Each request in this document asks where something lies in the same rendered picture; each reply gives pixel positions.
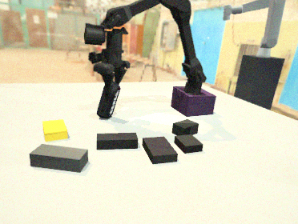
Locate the yellow flat block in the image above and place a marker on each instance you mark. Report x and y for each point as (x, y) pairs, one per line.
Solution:
(54, 130)

